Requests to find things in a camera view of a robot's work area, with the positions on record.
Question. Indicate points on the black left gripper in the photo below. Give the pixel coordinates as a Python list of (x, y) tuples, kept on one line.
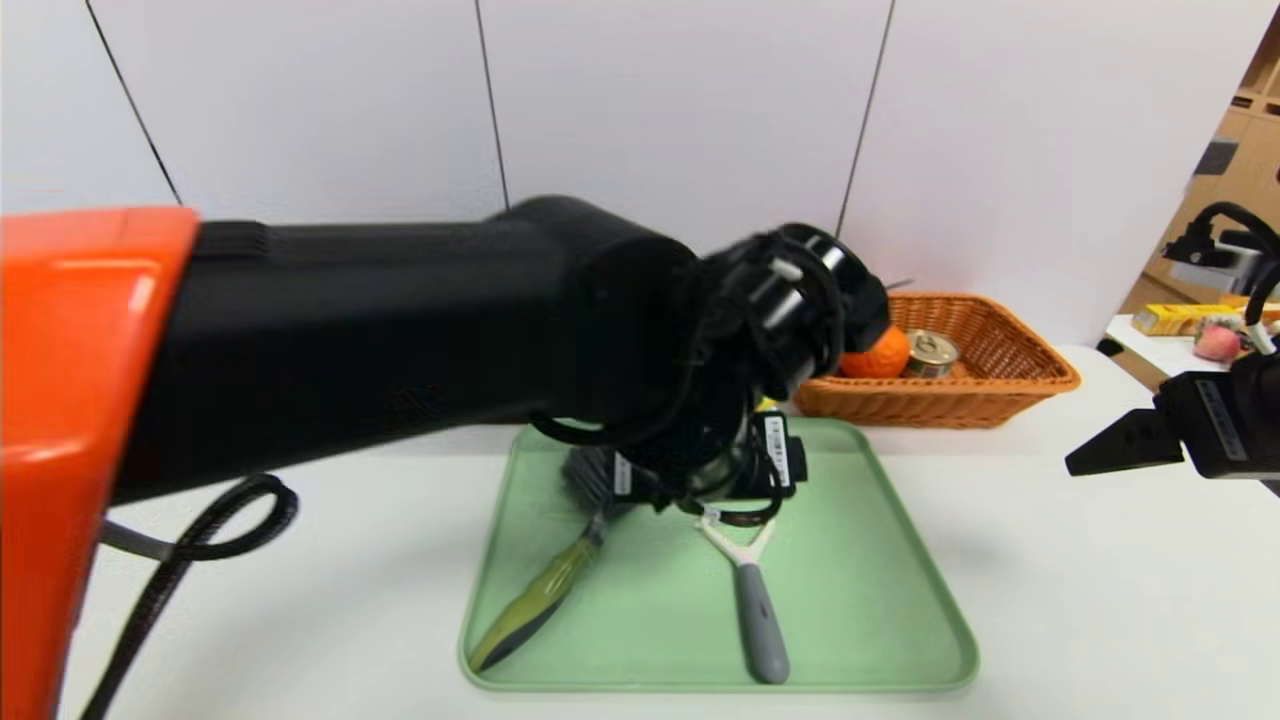
[(620, 473)]

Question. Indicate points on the orange fruit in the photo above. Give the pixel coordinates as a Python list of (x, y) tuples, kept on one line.
[(880, 355)]

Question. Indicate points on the black sign plate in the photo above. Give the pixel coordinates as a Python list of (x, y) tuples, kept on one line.
[(1215, 158)]

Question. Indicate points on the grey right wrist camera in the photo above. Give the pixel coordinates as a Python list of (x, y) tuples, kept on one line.
[(1210, 277)]

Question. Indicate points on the orange wicker basket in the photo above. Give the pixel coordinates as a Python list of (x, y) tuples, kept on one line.
[(1000, 380)]

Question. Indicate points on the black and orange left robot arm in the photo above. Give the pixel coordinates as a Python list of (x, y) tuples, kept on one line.
[(400, 320)]

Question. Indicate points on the pink peach fruit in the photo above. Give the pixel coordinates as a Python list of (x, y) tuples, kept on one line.
[(1218, 343)]

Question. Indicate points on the green plastic tray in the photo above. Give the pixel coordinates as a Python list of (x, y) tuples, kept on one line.
[(850, 560)]

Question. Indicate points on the yellow cardboard box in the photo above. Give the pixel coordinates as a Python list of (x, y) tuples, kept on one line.
[(1170, 320)]

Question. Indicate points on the small tin can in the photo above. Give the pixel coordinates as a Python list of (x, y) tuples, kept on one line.
[(932, 352)]

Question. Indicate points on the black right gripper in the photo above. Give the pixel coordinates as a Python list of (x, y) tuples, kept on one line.
[(1212, 425)]

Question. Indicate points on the wooden cabinet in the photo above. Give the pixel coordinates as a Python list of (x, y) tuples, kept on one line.
[(1200, 200)]

